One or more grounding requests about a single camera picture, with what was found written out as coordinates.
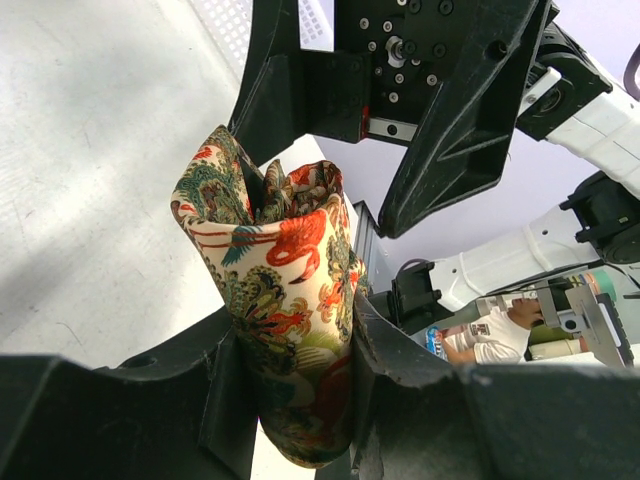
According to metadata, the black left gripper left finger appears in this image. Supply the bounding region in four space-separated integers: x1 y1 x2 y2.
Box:
1 309 256 479

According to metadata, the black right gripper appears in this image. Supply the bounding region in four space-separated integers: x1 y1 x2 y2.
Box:
228 1 543 239

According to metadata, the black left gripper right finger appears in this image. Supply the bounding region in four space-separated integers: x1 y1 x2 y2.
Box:
351 297 639 479

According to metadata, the paisley patterned necktie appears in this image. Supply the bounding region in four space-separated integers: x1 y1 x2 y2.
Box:
170 126 368 469

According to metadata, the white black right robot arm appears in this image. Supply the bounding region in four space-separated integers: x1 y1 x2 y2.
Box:
230 1 639 315

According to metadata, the person in white shirt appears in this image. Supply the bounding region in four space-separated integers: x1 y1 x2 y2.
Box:
441 297 544 365

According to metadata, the white perforated plastic basket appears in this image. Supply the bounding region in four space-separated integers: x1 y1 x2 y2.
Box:
190 0 334 82

